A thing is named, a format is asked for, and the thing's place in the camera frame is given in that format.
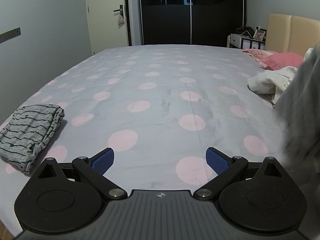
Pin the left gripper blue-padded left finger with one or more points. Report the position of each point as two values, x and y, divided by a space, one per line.
91 171

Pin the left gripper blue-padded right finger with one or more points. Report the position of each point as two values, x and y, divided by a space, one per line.
228 170

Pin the grey striped shirt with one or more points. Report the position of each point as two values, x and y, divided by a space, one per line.
298 109

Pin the folded grey striped garment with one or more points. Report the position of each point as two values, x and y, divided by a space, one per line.
28 133

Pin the grey pink-dotted bed sheet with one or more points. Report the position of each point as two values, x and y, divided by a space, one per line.
159 108

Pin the white ribbed garment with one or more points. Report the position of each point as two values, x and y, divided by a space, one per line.
272 82

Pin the pink pillow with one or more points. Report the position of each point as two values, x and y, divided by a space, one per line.
271 60

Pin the framed photo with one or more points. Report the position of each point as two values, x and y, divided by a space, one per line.
259 35

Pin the beige padded headboard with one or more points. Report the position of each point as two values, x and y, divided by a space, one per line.
289 33

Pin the black sliding wardrobe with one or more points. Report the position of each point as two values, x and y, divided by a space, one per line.
196 22

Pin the cream door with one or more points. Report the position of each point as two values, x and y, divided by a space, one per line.
106 28

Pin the grey wall bracket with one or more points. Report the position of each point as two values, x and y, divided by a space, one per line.
10 35

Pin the black door handle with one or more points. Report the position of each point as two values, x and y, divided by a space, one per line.
120 10

